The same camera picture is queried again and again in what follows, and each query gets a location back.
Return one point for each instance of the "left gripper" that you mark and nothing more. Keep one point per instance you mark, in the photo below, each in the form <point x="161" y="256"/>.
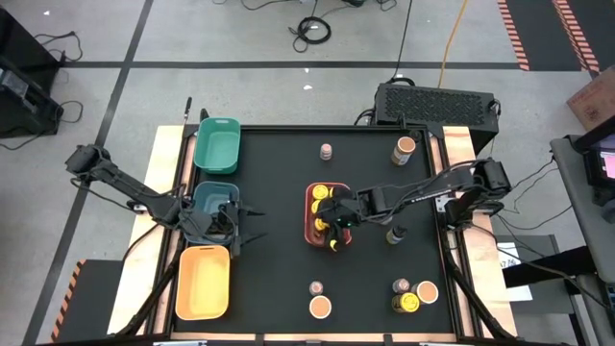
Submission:
<point x="216" y="226"/>

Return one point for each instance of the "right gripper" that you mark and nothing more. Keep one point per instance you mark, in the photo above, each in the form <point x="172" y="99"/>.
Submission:
<point x="343" y="206"/>

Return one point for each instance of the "oregano jar black lid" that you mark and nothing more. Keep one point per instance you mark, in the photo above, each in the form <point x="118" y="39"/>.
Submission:
<point x="395" y="236"/>

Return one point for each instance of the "glass sesame seasoning jar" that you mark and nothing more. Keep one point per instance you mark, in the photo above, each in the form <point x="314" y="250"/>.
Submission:
<point x="426" y="292"/>
<point x="406" y="144"/>
<point x="320" y="306"/>

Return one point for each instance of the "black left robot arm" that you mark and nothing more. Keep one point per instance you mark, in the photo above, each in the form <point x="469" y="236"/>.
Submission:
<point x="120" y="185"/>

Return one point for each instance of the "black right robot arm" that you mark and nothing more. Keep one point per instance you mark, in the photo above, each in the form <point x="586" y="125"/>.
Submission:
<point x="432" y="190"/>

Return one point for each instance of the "red plastic bin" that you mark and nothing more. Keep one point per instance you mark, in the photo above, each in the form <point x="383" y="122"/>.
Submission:
<point x="312" y="240"/>

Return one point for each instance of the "blue plastic bin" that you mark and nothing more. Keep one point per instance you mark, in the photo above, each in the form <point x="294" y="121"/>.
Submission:
<point x="211" y="197"/>

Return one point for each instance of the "yellow plastic bin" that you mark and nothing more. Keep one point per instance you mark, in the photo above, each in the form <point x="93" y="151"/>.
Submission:
<point x="202" y="283"/>

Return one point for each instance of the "green plastic bin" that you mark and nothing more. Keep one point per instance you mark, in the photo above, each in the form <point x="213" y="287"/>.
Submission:
<point x="216" y="149"/>

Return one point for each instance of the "light wooden table board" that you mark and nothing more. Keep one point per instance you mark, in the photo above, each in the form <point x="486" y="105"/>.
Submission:
<point x="139" y="279"/>

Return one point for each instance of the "black rod tool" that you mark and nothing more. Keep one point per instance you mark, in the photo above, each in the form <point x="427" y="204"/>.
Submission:
<point x="188" y="108"/>

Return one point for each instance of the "black perforated computer case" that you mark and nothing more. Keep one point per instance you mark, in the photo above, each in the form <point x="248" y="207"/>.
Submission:
<point x="432" y="106"/>

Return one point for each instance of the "black mat orange striped edge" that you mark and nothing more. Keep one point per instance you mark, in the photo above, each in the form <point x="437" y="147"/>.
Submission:
<point x="91" y="307"/>
<point x="543" y="33"/>

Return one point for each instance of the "white paper sheet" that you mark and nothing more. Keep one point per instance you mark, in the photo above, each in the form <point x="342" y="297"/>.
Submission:
<point x="521" y="293"/>

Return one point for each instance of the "grey desk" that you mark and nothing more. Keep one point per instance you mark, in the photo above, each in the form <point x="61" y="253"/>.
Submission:
<point x="572" y="202"/>

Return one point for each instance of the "black equipment cart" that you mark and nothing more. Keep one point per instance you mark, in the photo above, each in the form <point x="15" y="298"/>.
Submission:
<point x="24" y="115"/>

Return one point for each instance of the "monitor with pink screen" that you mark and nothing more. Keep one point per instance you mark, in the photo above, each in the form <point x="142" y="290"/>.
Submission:
<point x="606" y="163"/>

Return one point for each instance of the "brown cardboard box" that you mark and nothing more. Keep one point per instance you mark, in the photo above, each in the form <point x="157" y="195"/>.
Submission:
<point x="596" y="101"/>

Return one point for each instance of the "small black post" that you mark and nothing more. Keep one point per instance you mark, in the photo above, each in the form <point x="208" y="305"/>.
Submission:
<point x="204" y="114"/>

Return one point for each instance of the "black aluminium rig frame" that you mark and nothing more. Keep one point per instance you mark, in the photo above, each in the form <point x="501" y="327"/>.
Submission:
<point x="435" y="130"/>

